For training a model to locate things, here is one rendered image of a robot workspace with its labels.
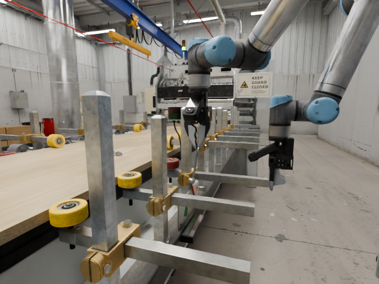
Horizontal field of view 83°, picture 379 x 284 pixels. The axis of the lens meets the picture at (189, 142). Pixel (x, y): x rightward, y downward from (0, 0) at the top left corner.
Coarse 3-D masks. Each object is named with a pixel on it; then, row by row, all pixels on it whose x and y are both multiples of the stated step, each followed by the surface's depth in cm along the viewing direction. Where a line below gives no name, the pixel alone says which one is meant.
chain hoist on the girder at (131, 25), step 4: (128, 20) 494; (132, 20) 499; (128, 24) 498; (132, 24) 501; (136, 24) 506; (128, 28) 500; (132, 28) 497; (136, 28) 523; (128, 32) 502; (132, 32) 499
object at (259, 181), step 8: (168, 176) 96; (176, 176) 95; (200, 176) 91; (208, 176) 90; (216, 176) 89; (224, 176) 88; (232, 176) 87; (240, 176) 87; (248, 176) 87; (248, 184) 86; (256, 184) 85; (264, 184) 84
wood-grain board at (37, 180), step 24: (72, 144) 141; (120, 144) 141; (144, 144) 141; (0, 168) 84; (24, 168) 84; (48, 168) 84; (72, 168) 84; (120, 168) 84; (144, 168) 92; (0, 192) 60; (24, 192) 60; (48, 192) 60; (72, 192) 60; (0, 216) 47; (24, 216) 47; (48, 216) 50; (0, 240) 41
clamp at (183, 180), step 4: (192, 168) 95; (196, 168) 96; (180, 172) 89; (192, 172) 90; (180, 176) 87; (184, 176) 86; (188, 176) 87; (180, 180) 87; (184, 180) 86; (188, 180) 86; (180, 184) 87; (184, 184) 87; (188, 184) 88
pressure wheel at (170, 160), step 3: (168, 159) 96; (171, 159) 96; (174, 159) 97; (177, 159) 96; (168, 162) 93; (171, 162) 93; (174, 162) 93; (177, 162) 94; (168, 165) 93; (171, 165) 93; (174, 165) 93; (177, 165) 95; (168, 168) 93; (171, 168) 93; (174, 168) 94; (171, 180) 98
